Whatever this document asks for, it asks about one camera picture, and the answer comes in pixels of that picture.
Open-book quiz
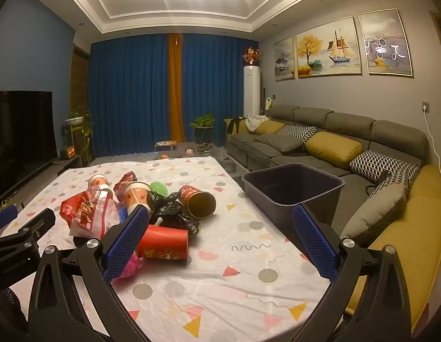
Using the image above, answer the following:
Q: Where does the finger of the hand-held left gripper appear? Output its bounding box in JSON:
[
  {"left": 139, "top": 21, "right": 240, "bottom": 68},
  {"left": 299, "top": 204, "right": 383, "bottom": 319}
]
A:
[
  {"left": 0, "top": 208, "right": 56, "bottom": 257},
  {"left": 0, "top": 205, "right": 19, "bottom": 233}
]

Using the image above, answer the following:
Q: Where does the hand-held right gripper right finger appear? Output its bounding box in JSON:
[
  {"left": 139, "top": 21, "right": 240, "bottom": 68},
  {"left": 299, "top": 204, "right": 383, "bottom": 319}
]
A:
[{"left": 292, "top": 204, "right": 411, "bottom": 342}]

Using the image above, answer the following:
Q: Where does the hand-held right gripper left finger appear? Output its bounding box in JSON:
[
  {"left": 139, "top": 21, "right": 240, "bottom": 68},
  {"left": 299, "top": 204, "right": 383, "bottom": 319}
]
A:
[{"left": 26, "top": 205, "right": 153, "bottom": 342}]

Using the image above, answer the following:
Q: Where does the pink foam net sleeve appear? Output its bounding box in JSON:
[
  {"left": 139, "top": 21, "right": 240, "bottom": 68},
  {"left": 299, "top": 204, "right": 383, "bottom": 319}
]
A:
[{"left": 121, "top": 253, "right": 142, "bottom": 278}]

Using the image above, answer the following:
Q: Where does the plain red paper cup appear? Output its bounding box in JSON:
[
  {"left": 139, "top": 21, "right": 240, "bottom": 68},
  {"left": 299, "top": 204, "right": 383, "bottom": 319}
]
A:
[{"left": 136, "top": 224, "right": 190, "bottom": 261}]

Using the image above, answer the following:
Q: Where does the orange and white paper cup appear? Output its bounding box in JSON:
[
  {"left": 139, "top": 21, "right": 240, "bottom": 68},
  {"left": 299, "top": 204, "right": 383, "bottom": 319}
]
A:
[
  {"left": 122, "top": 182, "right": 152, "bottom": 214},
  {"left": 88, "top": 174, "right": 115, "bottom": 195}
]

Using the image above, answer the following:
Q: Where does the large red snack bag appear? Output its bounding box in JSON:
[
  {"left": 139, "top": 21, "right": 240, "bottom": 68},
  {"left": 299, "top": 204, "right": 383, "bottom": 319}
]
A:
[{"left": 60, "top": 189, "right": 122, "bottom": 239}]

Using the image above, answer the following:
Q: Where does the black plastic bag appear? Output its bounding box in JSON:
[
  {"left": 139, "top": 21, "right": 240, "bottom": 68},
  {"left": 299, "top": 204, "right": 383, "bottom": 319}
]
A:
[{"left": 147, "top": 190, "right": 200, "bottom": 237}]

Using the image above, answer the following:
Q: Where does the dark grey plastic bin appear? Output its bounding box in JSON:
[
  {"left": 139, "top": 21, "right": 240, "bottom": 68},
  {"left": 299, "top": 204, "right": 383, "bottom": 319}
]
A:
[{"left": 242, "top": 163, "right": 346, "bottom": 229}]

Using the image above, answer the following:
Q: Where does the red wrapper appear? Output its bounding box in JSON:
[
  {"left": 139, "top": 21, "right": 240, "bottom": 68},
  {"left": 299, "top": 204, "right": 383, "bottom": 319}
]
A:
[{"left": 114, "top": 172, "right": 137, "bottom": 200}]

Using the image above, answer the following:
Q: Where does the green foam net sleeve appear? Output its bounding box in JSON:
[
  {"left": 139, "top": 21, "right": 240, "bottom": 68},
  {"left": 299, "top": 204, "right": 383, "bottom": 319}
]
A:
[{"left": 150, "top": 182, "right": 170, "bottom": 198}]

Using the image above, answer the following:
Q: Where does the red cup with gold inside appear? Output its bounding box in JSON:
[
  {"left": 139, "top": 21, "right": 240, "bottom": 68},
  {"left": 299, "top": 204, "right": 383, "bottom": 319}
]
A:
[{"left": 178, "top": 185, "right": 217, "bottom": 219}]

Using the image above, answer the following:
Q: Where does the large grey cushion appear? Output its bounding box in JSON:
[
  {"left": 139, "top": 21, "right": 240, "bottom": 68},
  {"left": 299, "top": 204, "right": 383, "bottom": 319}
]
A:
[{"left": 339, "top": 183, "right": 409, "bottom": 248}]

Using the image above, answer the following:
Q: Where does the dark television cabinet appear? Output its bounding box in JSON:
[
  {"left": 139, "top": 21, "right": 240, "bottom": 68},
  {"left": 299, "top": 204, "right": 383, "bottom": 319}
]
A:
[{"left": 0, "top": 155, "right": 80, "bottom": 214}]

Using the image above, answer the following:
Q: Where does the black flat television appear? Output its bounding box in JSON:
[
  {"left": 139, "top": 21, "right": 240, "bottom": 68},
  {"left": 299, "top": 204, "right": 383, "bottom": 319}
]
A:
[{"left": 0, "top": 91, "right": 59, "bottom": 202}]

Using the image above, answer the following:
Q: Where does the large yellow cushion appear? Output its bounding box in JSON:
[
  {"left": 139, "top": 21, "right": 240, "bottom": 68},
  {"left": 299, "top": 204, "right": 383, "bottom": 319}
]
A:
[{"left": 305, "top": 131, "right": 364, "bottom": 170}]

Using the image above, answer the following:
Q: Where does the patterned white tablecloth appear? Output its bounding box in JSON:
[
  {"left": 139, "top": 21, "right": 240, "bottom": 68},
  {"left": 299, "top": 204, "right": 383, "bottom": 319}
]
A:
[{"left": 0, "top": 155, "right": 333, "bottom": 342}]

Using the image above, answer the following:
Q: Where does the black and white patterned cushion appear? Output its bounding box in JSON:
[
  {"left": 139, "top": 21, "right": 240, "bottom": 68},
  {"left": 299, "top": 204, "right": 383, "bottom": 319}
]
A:
[
  {"left": 278, "top": 125, "right": 318, "bottom": 145},
  {"left": 349, "top": 150, "right": 420, "bottom": 184},
  {"left": 368, "top": 169, "right": 415, "bottom": 196}
]

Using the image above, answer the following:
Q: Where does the flat grey cushion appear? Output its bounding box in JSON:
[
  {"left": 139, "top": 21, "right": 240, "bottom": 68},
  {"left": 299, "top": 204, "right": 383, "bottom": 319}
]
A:
[{"left": 254, "top": 133, "right": 305, "bottom": 153}]

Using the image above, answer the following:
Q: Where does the trailing plant on stand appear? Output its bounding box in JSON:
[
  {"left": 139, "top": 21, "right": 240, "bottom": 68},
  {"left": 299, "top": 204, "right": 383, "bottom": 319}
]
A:
[{"left": 64, "top": 109, "right": 95, "bottom": 164}]

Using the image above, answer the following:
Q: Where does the small yellow cushion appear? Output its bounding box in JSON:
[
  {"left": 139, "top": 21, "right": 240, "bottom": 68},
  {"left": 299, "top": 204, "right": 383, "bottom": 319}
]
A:
[{"left": 254, "top": 120, "right": 286, "bottom": 135}]

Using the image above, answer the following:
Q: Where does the grey and yellow sofa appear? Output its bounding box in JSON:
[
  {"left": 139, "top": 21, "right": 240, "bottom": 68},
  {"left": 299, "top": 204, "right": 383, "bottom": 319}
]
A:
[{"left": 224, "top": 104, "right": 441, "bottom": 332}]

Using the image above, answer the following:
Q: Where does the white cloth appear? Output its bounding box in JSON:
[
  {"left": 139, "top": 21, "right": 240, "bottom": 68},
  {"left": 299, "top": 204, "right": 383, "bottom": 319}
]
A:
[{"left": 245, "top": 114, "right": 270, "bottom": 132}]

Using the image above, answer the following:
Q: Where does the potted plant in dark pot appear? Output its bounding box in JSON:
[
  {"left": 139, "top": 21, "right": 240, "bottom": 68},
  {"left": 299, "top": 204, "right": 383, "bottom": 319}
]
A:
[{"left": 189, "top": 114, "right": 216, "bottom": 146}]

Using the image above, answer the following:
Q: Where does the black garment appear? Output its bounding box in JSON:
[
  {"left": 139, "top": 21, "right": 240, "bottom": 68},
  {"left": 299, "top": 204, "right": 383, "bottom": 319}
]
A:
[{"left": 225, "top": 117, "right": 247, "bottom": 136}]

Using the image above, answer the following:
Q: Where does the blue curtain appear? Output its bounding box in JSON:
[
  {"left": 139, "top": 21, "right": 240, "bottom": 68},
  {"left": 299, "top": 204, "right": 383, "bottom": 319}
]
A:
[
  {"left": 90, "top": 33, "right": 171, "bottom": 157},
  {"left": 181, "top": 33, "right": 258, "bottom": 148}
]

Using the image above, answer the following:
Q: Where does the wooden door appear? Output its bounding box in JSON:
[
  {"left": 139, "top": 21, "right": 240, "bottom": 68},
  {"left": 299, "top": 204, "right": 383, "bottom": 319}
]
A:
[{"left": 71, "top": 44, "right": 91, "bottom": 115}]

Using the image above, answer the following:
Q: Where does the orange curtain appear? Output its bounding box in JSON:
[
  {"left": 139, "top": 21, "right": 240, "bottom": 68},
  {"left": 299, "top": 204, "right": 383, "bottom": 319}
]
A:
[{"left": 168, "top": 33, "right": 187, "bottom": 142}]

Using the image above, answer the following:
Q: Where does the white standing air conditioner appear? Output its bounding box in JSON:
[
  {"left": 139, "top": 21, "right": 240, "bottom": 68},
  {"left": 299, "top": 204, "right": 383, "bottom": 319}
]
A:
[{"left": 243, "top": 65, "right": 261, "bottom": 118}]

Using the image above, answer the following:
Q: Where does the small framed landscape painting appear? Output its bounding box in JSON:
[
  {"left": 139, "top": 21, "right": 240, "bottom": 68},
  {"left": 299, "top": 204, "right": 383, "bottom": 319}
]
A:
[{"left": 274, "top": 36, "right": 296, "bottom": 82}]

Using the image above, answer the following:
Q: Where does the large framed sailboat painting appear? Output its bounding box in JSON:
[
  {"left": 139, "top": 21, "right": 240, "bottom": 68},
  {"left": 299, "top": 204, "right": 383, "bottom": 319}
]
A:
[{"left": 295, "top": 16, "right": 363, "bottom": 79}]

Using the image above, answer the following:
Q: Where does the orange flower arrangement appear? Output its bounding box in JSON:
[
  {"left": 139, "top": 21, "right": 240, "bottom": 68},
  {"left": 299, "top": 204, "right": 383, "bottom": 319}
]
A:
[{"left": 242, "top": 46, "right": 259, "bottom": 66}]

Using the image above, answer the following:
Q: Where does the framed painting with reflections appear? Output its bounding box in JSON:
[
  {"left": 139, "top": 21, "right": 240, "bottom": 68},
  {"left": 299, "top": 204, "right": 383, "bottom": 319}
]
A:
[{"left": 358, "top": 8, "right": 415, "bottom": 77}]

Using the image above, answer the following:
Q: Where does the white cable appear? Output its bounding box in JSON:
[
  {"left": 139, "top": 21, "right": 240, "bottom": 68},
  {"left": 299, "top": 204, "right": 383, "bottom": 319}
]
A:
[{"left": 424, "top": 109, "right": 441, "bottom": 166}]

